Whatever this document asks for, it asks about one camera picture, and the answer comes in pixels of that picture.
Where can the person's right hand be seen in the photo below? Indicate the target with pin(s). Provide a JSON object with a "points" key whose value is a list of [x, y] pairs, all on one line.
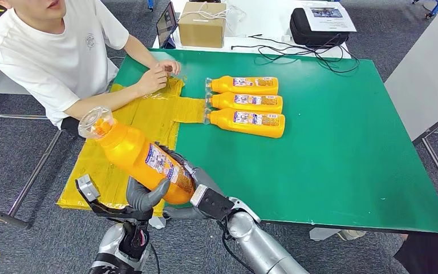
{"points": [[151, 81]]}

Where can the person's left hand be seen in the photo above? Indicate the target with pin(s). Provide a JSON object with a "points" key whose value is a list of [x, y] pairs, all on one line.
{"points": [[170, 67]]}

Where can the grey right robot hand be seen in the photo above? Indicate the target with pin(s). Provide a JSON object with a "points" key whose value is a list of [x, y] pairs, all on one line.
{"points": [[207, 179]]}

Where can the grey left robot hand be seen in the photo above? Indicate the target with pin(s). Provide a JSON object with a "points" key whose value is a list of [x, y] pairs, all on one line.
{"points": [[143, 198]]}

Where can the orange detergent bottle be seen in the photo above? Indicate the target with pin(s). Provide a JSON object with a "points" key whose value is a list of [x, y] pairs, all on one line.
{"points": [[222, 102], [249, 130], [128, 151], [249, 90]]}

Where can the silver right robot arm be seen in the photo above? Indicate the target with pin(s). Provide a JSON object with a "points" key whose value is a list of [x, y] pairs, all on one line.
{"points": [[256, 242]]}

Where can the person's left forearm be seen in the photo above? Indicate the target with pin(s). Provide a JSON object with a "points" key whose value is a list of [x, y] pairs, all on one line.
{"points": [[141, 55]]}

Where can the person's right forearm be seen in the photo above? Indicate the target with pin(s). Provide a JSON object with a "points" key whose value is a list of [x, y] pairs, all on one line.
{"points": [[102, 100]]}

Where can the white table foot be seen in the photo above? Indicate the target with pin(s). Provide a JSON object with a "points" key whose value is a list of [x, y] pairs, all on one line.
{"points": [[323, 234], [157, 223]]}

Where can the yellow taped cardboard mat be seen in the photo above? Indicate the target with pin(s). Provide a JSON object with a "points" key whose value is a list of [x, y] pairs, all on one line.
{"points": [[136, 121]]}

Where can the brown cardboard box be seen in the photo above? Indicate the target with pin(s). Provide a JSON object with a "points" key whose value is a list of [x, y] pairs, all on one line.
{"points": [[202, 32]]}

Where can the person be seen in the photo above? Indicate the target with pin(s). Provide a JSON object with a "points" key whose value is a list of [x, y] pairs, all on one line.
{"points": [[430, 253], [52, 56]]}

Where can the white table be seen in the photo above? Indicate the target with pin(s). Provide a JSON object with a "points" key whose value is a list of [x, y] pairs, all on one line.
{"points": [[264, 19]]}

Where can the small white charger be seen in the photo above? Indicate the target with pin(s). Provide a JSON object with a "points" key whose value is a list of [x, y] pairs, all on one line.
{"points": [[286, 38]]}

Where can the black bag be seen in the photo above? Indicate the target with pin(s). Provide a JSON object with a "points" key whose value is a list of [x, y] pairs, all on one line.
{"points": [[309, 38]]}

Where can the white desk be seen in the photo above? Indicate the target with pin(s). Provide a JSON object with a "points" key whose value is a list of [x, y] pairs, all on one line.
{"points": [[0, 89]]}

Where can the printed paper sheet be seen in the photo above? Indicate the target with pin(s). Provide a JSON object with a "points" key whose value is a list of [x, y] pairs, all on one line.
{"points": [[328, 21]]}

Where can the grey side table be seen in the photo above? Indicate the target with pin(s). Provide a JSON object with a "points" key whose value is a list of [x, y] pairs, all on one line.
{"points": [[423, 75]]}

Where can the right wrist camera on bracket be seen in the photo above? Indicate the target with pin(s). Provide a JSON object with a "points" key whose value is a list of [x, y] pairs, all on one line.
{"points": [[215, 204]]}

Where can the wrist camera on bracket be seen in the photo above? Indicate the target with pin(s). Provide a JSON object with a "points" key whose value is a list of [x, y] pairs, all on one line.
{"points": [[215, 204], [87, 189]]}

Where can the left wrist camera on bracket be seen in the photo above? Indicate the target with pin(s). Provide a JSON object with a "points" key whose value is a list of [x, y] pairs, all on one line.
{"points": [[87, 189]]}

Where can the chrome metal table frame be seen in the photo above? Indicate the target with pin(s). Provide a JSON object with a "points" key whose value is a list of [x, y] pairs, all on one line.
{"points": [[34, 176]]}

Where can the blue cart frame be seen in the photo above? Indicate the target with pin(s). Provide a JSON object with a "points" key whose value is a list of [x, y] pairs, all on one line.
{"points": [[436, 7]]}

